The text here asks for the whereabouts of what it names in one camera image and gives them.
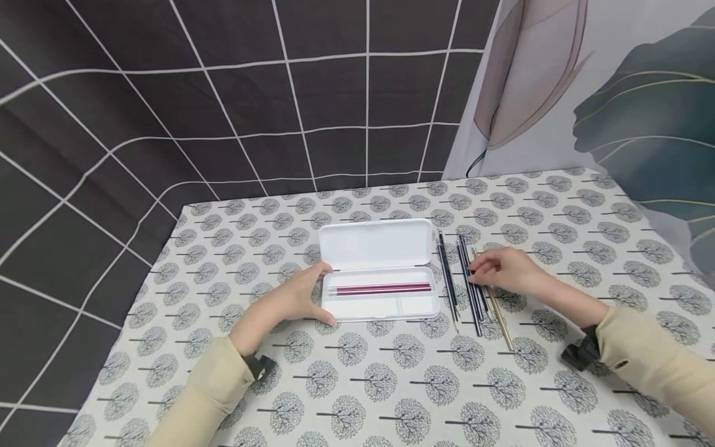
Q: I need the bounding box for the dark pencil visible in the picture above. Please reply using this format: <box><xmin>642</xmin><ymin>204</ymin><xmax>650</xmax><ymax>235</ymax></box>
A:
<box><xmin>460</xmin><ymin>235</ymin><xmax>490</xmax><ymax>318</ymax></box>
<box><xmin>456</xmin><ymin>237</ymin><xmax>482</xmax><ymax>338</ymax></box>
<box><xmin>438</xmin><ymin>229</ymin><xmax>457</xmax><ymax>309</ymax></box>
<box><xmin>437</xmin><ymin>241</ymin><xmax>461</xmax><ymax>332</ymax></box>

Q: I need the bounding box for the person's right forearm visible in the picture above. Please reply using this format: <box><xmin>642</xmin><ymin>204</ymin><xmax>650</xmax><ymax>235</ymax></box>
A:
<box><xmin>537</xmin><ymin>273</ymin><xmax>715</xmax><ymax>439</ymax></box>

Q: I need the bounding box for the red pencil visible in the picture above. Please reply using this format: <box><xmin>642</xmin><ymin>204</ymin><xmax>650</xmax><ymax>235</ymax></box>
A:
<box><xmin>328</xmin><ymin>287</ymin><xmax>433</xmax><ymax>296</ymax></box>

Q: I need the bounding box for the black wrist band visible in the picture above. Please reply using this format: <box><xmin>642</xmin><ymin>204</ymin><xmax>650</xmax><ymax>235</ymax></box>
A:
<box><xmin>243</xmin><ymin>352</ymin><xmax>276</xmax><ymax>381</ymax></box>
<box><xmin>560</xmin><ymin>326</ymin><xmax>601</xmax><ymax>372</ymax></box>

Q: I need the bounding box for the person's right hand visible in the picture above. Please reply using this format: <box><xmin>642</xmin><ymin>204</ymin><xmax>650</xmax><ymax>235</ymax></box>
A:
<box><xmin>467</xmin><ymin>246</ymin><xmax>553</xmax><ymax>300</ymax></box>

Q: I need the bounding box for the person's left forearm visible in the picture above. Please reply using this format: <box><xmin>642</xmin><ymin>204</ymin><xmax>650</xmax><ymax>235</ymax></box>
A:
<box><xmin>144</xmin><ymin>329</ymin><xmax>263</xmax><ymax>447</ymax></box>

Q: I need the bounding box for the beige pencil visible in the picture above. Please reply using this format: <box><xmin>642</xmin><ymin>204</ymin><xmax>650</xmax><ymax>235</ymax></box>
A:
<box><xmin>472</xmin><ymin>246</ymin><xmax>514</xmax><ymax>353</ymax></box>

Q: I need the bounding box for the person's left hand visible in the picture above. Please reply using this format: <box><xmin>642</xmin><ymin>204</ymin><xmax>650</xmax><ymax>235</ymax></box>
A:
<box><xmin>229</xmin><ymin>262</ymin><xmax>337</xmax><ymax>357</ymax></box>

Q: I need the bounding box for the white plastic pencil case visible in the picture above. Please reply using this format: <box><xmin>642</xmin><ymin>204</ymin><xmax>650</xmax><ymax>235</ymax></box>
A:
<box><xmin>318</xmin><ymin>218</ymin><xmax>442</xmax><ymax>323</ymax></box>

